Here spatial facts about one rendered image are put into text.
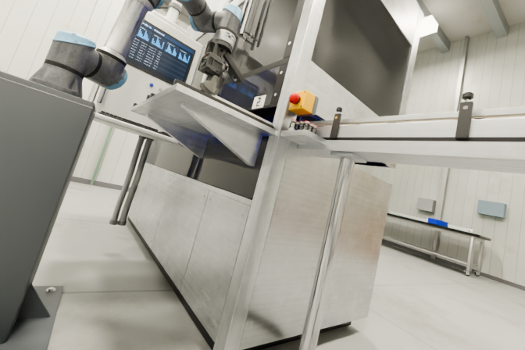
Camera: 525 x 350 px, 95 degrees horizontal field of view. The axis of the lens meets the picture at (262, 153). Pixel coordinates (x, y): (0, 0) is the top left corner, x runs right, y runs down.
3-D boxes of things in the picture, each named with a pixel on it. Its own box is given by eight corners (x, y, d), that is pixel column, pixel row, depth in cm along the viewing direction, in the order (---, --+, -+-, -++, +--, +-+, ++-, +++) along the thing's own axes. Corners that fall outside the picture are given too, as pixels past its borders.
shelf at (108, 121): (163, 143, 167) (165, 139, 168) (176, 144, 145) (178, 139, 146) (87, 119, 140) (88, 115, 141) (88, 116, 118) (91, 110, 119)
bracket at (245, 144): (250, 166, 99) (258, 135, 101) (254, 166, 97) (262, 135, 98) (169, 139, 79) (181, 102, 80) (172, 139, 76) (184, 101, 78)
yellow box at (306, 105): (300, 117, 94) (304, 100, 95) (315, 116, 89) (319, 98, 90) (287, 109, 90) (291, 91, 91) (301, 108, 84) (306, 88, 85)
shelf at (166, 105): (212, 140, 152) (212, 137, 152) (291, 142, 97) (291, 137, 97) (130, 111, 123) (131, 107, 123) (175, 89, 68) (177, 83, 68)
